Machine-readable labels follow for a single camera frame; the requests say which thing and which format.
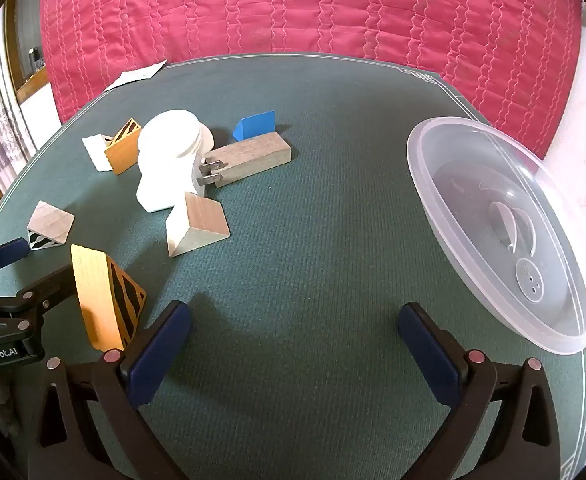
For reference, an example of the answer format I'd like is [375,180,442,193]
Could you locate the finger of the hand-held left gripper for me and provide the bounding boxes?
[0,237,30,286]
[15,265,81,357]

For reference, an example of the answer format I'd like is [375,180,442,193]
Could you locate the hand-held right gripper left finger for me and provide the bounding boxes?
[28,300,194,480]

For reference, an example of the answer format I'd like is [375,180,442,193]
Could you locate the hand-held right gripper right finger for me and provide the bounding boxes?
[398,302,561,480]

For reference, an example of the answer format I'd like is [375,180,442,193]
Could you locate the large orange striped block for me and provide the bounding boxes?
[70,244,149,352]

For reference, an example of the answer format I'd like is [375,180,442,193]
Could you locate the beige striped-end wooden block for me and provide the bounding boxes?
[27,201,76,252]

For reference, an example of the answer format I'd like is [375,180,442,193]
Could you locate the clear plastic bowl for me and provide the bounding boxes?
[405,116,586,356]

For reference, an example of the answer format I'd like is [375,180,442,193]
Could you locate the wooden wedge with white face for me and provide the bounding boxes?
[165,191,231,259]

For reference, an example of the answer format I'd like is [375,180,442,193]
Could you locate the white plug charger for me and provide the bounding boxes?
[137,157,226,213]

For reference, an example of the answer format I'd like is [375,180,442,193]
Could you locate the small orange striped block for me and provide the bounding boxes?
[104,118,144,176]

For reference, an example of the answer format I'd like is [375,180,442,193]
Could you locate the white round discs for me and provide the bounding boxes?
[138,109,215,171]

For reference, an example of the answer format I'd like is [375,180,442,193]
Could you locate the grey-brown rectangular wooden block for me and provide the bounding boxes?
[200,132,292,188]

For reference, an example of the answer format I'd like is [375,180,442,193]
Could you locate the blue block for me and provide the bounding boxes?
[233,110,277,142]

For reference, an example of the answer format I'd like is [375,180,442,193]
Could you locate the white paper slip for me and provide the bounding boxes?
[104,59,169,92]

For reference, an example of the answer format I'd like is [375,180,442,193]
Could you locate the red quilted blanket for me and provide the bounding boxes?
[40,0,581,158]

